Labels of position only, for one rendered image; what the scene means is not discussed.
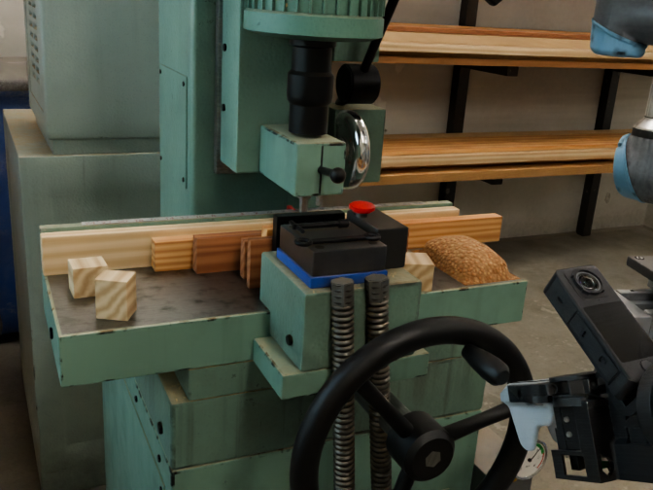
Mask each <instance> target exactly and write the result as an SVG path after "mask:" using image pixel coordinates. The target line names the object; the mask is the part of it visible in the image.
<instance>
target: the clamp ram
mask: <svg viewBox="0 0 653 490"><path fill-rule="evenodd" d="M342 219H345V213H344V212H343V211H341V210H330V211H315V212H299V213H284V214H274V215H273V236H272V251H277V248H280V228H281V225H289V224H290V223H289V221H290V220H292V221H294V222H295V223H296V224H304V223H317V222H332V221H338V220H342Z"/></svg>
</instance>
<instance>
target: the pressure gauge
mask: <svg viewBox="0 0 653 490"><path fill-rule="evenodd" d="M541 446H542V447H541ZM540 447H541V448H540ZM539 448H540V450H539ZM538 450H539V451H538ZM537 451H538V452H537ZM536 452H537V453H536ZM535 453H536V455H535V456H534V454H535ZM533 456H534V457H533ZM532 457H533V459H532V461H531V462H529V461H528V459H529V458H532ZM547 457H548V449H547V446H546V444H545V443H544V442H543V441H542V440H540V439H537V445H536V449H535V450H534V451H528V453H527V456H526V458H525V460H524V463H523V465H522V467H521V469H520V470H519V472H518V474H517V476H516V477H515V479H514V481H517V479H520V480H525V479H529V478H531V477H533V476H535V475H536V474H537V473H539V472H540V470H541V469H542V468H543V466H544V465H545V463H546V460H547ZM514 481H513V482H514Z"/></svg>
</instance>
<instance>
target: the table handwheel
mask: <svg viewBox="0 0 653 490"><path fill-rule="evenodd" d="M443 344H457V345H464V346H466V345H467V344H473V345H475V346H477V347H479V348H481V349H484V350H485V351H487V352H489V353H491V354H493V355H495V356H496V357H498V358H500V359H501V360H502V361H503V362H504V363H506V364H507V365H508V367H509V374H510V376H509V379H508V381H507V382H506V383H507V385H508V384H509V383H516V382H520V381H530V380H533V376H532V373H531V371H530V368H529V366H528V364H527V362H526V360H525V358H524V356H523V354H522V353H521V351H520V350H519V349H518V347H517V346H516V345H515V344H514V343H513V342H512V341H511V340H510V339H509V338H508V337H507V336H506V335H504V334H503V333H502V332H500V331H499V330H497V329H495V328H494V327H492V326H490V325H488V324H486V323H483V322H480V321H477V320H473V319H469V318H465V317H458V316H437V317H429V318H425V319H420V320H416V321H413V322H410V323H406V324H404V325H401V326H398V327H396V328H394V329H391V330H389V331H387V332H384V333H382V334H380V335H379V336H377V337H375V338H374V339H372V340H370V341H369V342H367V343H366V344H364V346H363V347H361V348H360V349H359V350H357V351H356V352H355V353H354V354H352V355H351V356H350V357H349V358H348V359H347V360H346V361H345V362H343V363H342V364H341V365H340V366H339V367H338V368H337V370H336V371H335V372H334V373H333V374H332V375H331V376H330V377H329V378H328V380H327V381H326V382H325V384H324V385H323V386H322V388H321V389H320V391H319V392H318V393H317V395H316V397H315V398H314V400H312V402H311V404H310V406H309V407H308V409H307V411H306V413H305V415H304V417H303V419H302V422H301V424H300V427H299V429H298V432H297V435H296V438H295V441H294V445H293V449H292V457H291V465H290V487H291V490H319V465H320V460H321V455H322V451H323V448H324V444H325V442H326V439H327V435H328V433H329V431H330V429H331V427H332V425H333V423H334V421H335V419H336V418H337V416H338V414H339V413H340V411H341V410H342V408H343V407H344V406H345V404H346V403H347V402H348V400H349V399H350V398H351V397H352V396H353V395H354V394H355V400H356V401H357V402H358V403H359V404H360V405H361V406H362V407H363V409H364V410H365V411H366V412H367V413H368V414H369V412H368V411H369V407H368V405H369V404H370V405H371V406H372V407H373V408H374V409H375V410H376V411H377V412H378V413H379V414H380V415H381V416H380V417H378V418H379V425H380V427H381V429H382V430H383V431H384V432H385V433H386V434H387V435H388V436H387V441H386V445H387V450H388V452H389V454H390V455H391V456H392V458H393V459H394V460H395V461H396V462H397V463H398V465H399V466H400V467H401V470H400V473H399V475H398V478H397V480H396V483H395V487H394V490H411V488H412V486H413V484H414V481H415V480H416V481H427V480H431V479H433V478H435V477H437V476H439V475H441V474H442V473H443V472H444V471H445V470H446V469H447V468H448V466H449V465H450V463H451V461H452V459H453V456H454V452H455V443H454V441H455V440H457V439H459V438H463V437H465V436H467V435H469V434H471V433H474V432H476V431H478V430H480V429H482V428H485V427H487V426H490V425H492V424H495V423H497V422H499V421H502V420H504V419H507V418H509V422H508V427H507V431H506V435H505V438H504V441H503V444H502V446H501V449H500V451H499V453H498V456H497V458H496V459H495V461H494V463H493V465H492V466H491V468H490V470H489V471H488V473H487V474H486V476H485V477H484V478H483V480H482V481H481V482H480V484H479V485H478V486H477V487H476V488H475V490H508V489H509V487H510V486H511V484H512V482H513V481H514V479H515V477H516V476H517V474H518V472H519V470H520V469H521V467H522V465H523V463H524V460H525V458H526V456H527V453H528V450H526V449H525V448H524V447H523V446H522V444H521V443H520V440H519V438H518V435H517V431H516V428H515V425H514V422H513V419H512V415H511V412H510V409H509V407H508V405H507V404H505V403H504V402H503V403H501V404H499V405H497V406H494V407H492V408H490V409H487V410H485V411H483V412H480V413H478V414H476V415H473V416H470V417H467V418H465V419H463V420H460V421H458V422H455V423H452V424H450V425H447V426H444V427H442V426H441V425H440V424H439V423H438V422H437V421H435V420H434V419H433V418H432V417H431V416H430V415H429V414H428V413H426V412H424V411H412V412H411V411H410V410H409V409H408V408H407V407H406V406H405V405H404V404H403V403H402V402H401V401H400V400H399V399H398V398H397V397H396V396H395V395H394V394H393V393H392V392H391V391H390V393H391V396H390V399H391V402H389V401H388V400H387V399H386V398H385V397H384V395H383V394H382V393H381V392H380V391H379V390H378V389H377V388H376V387H375V385H374V384H373V383H372V382H371V381H370V380H369V378H370V377H372V376H373V375H374V374H375V373H376V372H378V371H379V370H380V369H382V368H384V367H385V366H387V365H388V364H390V363H391V362H393V361H395V360H397V359H399V358H400V357H402V356H405V355H407V354H409V353H411V352H414V351H416V350H419V349H422V348H426V347H430V346H434V345H443Z"/></svg>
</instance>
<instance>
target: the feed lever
mask: <svg viewBox="0 0 653 490"><path fill-rule="evenodd" d="M398 1H399V0H388V3H387V5H386V8H385V16H384V17H382V18H383V19H384V31H383V37H384V35H385V32H386V30H387V28H388V26H389V23H390V21H391V19H392V16H393V14H394V12H395V8H396V6H397V4H398ZM382 39H383V38H380V39H376V40H373V41H371V42H370V45H369V47H368V49H367V52H366V54H365V56H364V59H363V61H362V64H343V65H342V66H341V67H340V68H339V70H338V72H337V76H336V93H337V96H338V98H337V99H336V101H335V104H336V105H346V104H372V103H374V102H375V100H376V99H377V98H378V95H379V92H380V87H381V79H380V74H379V71H378V70H377V68H376V67H375V66H374V65H373V64H372V61H373V59H374V57H375V55H376V53H377V51H378V49H379V46H380V44H381V42H382Z"/></svg>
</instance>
